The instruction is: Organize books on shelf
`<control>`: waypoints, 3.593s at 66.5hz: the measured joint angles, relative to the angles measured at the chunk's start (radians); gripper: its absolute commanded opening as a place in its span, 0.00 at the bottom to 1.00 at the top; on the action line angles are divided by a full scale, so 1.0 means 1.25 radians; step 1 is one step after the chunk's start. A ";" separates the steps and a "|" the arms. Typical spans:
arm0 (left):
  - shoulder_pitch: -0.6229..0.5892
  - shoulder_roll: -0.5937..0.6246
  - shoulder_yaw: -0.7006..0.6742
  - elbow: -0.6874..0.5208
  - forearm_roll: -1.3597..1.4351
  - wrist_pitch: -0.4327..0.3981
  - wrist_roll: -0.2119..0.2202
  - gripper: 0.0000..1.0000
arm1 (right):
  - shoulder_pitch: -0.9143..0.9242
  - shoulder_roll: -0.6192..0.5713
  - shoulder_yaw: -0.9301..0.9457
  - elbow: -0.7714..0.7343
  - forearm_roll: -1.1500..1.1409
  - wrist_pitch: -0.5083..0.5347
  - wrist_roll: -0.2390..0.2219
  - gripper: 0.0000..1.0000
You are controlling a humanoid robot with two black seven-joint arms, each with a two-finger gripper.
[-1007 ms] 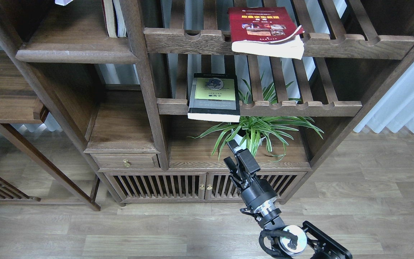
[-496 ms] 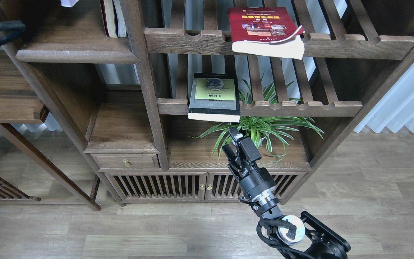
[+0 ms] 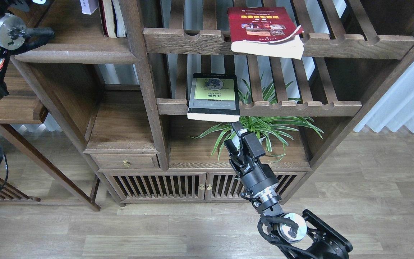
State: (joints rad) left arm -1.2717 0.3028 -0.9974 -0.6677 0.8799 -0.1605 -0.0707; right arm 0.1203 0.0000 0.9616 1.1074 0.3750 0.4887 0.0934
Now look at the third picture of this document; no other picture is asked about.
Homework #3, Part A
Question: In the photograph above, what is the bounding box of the beige upright book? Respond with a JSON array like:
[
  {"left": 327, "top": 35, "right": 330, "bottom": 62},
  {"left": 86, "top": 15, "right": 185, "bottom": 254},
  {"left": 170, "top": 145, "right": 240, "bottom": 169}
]
[{"left": 98, "top": 0, "right": 117, "bottom": 38}]

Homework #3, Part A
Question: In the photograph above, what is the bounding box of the white plant pot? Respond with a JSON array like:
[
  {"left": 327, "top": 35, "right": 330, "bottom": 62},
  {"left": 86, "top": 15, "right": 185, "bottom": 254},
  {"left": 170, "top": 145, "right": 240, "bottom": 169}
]
[{"left": 231, "top": 129, "right": 265, "bottom": 152}]

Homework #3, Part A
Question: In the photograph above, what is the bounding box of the wooden side table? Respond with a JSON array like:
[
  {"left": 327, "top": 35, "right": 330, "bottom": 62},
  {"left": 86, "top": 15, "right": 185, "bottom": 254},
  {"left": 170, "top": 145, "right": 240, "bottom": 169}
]
[{"left": 0, "top": 60, "right": 100, "bottom": 212}]

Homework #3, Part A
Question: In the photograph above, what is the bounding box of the green spider plant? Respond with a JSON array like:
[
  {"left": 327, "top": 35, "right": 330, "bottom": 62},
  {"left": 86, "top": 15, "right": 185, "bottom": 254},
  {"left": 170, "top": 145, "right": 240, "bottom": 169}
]
[{"left": 190, "top": 74, "right": 324, "bottom": 162}]

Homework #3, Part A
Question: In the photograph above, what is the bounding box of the red cover book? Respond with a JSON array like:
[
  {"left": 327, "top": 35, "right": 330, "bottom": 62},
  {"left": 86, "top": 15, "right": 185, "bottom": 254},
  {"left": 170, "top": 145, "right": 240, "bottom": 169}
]
[{"left": 227, "top": 7, "right": 304, "bottom": 60}]

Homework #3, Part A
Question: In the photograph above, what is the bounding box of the white upright book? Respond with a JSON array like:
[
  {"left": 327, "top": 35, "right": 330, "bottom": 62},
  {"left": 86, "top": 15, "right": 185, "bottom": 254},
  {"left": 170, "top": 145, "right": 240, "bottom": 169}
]
[{"left": 112, "top": 0, "right": 127, "bottom": 38}]

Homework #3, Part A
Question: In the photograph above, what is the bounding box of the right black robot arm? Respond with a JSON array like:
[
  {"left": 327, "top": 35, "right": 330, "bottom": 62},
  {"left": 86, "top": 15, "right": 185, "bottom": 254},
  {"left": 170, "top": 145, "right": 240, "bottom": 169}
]
[{"left": 225, "top": 122, "right": 353, "bottom": 259}]

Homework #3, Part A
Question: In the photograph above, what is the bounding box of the black and yellow book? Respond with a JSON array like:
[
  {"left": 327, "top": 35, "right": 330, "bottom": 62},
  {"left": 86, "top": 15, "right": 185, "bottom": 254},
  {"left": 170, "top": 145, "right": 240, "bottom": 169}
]
[{"left": 187, "top": 73, "right": 240, "bottom": 122}]

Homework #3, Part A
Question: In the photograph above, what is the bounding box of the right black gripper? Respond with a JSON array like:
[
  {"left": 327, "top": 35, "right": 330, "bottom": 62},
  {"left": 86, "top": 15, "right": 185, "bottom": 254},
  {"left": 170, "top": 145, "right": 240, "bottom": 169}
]
[{"left": 224, "top": 122, "right": 280, "bottom": 199}]

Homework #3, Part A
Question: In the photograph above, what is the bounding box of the pale lilac cover book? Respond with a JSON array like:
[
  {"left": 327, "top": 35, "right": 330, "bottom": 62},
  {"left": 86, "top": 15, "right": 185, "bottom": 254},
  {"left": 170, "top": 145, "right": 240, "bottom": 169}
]
[{"left": 80, "top": 0, "right": 99, "bottom": 15}]

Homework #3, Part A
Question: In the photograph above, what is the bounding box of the white curtain right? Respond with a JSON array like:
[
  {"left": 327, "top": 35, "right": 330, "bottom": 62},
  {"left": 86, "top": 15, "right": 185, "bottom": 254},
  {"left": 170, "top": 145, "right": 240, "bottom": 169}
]
[{"left": 354, "top": 62, "right": 414, "bottom": 133}]

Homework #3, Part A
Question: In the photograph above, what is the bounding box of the brass drawer knob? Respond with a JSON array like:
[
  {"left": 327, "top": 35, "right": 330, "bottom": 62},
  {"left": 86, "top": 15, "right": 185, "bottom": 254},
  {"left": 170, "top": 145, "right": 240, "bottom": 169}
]
[{"left": 122, "top": 159, "right": 131, "bottom": 168}]

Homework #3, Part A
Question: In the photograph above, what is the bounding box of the dark wooden bookshelf cabinet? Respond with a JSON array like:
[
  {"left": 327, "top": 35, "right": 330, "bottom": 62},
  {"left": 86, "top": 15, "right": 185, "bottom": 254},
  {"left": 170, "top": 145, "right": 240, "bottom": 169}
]
[{"left": 10, "top": 0, "right": 414, "bottom": 204}]

